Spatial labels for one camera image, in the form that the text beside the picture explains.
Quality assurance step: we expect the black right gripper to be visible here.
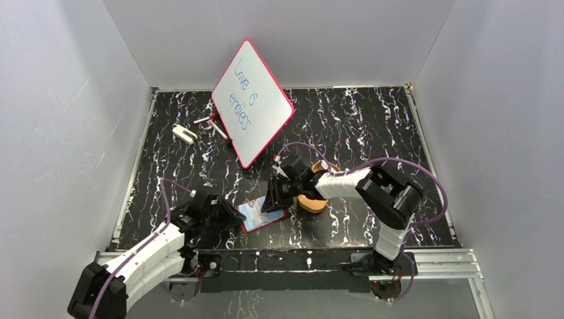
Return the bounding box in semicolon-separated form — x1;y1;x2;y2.
261;176;302;213

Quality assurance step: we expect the red leather card holder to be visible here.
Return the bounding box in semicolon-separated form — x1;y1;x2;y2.
236;196;289;234

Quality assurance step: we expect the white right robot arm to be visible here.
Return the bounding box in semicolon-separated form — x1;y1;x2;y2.
261;157;424;275

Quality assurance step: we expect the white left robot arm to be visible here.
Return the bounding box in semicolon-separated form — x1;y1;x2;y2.
67;190;246;318

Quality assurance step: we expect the orange oval tray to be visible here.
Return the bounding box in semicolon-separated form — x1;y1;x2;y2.
297;161;329;214

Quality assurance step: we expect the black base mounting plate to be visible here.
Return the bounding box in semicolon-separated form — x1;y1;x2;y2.
199;249;382;292

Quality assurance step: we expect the white whiteboard eraser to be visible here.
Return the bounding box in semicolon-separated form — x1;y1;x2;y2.
172;124;198;145

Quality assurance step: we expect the pink framed whiteboard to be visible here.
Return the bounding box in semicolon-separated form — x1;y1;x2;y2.
211;39;295;169

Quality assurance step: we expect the red capped marker pen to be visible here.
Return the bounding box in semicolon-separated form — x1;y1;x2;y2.
193;114;216;124

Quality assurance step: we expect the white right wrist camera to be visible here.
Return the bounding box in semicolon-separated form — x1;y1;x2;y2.
273;155;285;176

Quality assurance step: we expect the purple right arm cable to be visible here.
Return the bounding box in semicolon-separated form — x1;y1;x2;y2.
275;142;449;302

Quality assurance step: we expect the aluminium rail frame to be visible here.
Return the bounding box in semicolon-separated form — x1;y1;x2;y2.
88;86;494;319

